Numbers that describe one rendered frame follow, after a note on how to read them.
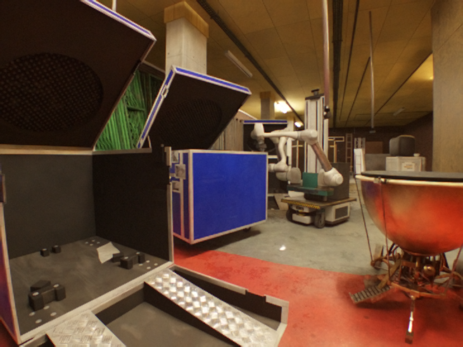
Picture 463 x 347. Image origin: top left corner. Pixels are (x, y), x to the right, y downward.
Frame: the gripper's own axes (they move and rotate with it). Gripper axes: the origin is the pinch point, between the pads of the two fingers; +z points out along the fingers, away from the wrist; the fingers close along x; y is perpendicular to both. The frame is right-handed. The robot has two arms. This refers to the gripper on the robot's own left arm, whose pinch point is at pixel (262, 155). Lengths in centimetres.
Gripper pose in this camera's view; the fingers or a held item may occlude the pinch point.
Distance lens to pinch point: 260.3
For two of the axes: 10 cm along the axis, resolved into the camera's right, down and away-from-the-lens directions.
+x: 7.3, -0.4, 6.8
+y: 6.7, -1.3, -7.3
